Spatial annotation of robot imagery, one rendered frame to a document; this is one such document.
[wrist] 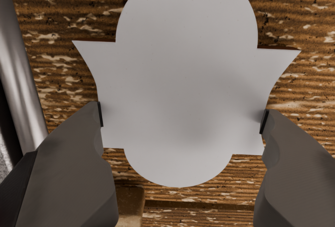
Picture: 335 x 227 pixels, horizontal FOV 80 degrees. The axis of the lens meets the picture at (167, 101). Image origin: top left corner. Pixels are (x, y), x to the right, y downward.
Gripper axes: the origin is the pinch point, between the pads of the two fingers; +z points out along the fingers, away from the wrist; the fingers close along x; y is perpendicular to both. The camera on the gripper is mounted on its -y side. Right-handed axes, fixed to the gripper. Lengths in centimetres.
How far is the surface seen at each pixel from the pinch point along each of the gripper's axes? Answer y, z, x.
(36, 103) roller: 2.0, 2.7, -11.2
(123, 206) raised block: 8.2, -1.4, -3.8
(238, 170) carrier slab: 6.0, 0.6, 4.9
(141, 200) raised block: 8.3, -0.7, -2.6
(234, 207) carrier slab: 10.8, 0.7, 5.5
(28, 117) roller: 3.2, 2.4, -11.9
